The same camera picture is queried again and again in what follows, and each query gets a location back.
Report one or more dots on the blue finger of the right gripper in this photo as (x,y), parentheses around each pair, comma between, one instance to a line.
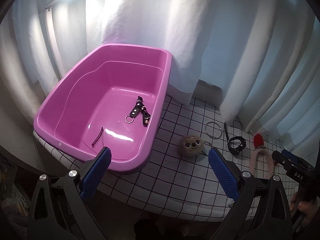
(287,158)

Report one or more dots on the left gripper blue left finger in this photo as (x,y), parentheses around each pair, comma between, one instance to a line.
(92,173)

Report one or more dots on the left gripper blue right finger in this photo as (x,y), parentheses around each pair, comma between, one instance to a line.
(226,172)

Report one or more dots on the black hair clip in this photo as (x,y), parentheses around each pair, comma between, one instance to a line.
(99,136)

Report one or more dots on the black strap keychain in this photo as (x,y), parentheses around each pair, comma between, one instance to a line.
(138,109)

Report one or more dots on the person's right hand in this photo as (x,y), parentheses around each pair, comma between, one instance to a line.
(308,208)

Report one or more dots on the black digital wristwatch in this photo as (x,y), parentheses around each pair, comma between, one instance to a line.
(236,145)

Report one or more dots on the pink strawberry fuzzy headband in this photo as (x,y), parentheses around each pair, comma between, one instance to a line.
(261,149)

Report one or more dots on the black and white grid sheet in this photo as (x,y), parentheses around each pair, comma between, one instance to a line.
(171,184)

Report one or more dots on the large silver bangle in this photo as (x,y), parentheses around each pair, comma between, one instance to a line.
(213,130)

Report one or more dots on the beige sloth face plush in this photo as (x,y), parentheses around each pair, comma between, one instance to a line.
(190,146)

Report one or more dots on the black pen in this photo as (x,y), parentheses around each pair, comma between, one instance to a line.
(226,132)

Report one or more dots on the pink plastic bin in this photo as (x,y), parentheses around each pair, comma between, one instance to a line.
(100,91)

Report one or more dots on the white curtain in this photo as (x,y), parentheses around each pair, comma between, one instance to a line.
(256,60)

